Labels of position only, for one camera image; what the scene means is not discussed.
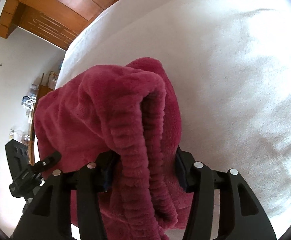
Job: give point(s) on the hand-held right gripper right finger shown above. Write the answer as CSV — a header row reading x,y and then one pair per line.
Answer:
x,y
183,172

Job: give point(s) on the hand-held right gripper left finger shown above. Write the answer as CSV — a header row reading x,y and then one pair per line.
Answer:
x,y
108,177

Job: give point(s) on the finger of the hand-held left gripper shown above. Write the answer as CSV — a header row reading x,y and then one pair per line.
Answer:
x,y
48,161

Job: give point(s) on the magenta fleece pants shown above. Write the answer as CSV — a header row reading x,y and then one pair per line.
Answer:
x,y
110,105

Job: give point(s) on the brown wooden desk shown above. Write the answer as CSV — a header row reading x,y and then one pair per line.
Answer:
x,y
31,135

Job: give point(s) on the white framed picture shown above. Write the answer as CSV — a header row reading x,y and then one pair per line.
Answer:
x,y
52,79

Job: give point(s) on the white bed blanket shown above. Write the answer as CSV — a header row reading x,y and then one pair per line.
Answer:
x,y
210,67

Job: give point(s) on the brown wooden wardrobe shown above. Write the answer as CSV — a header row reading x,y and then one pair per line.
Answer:
x,y
60,5

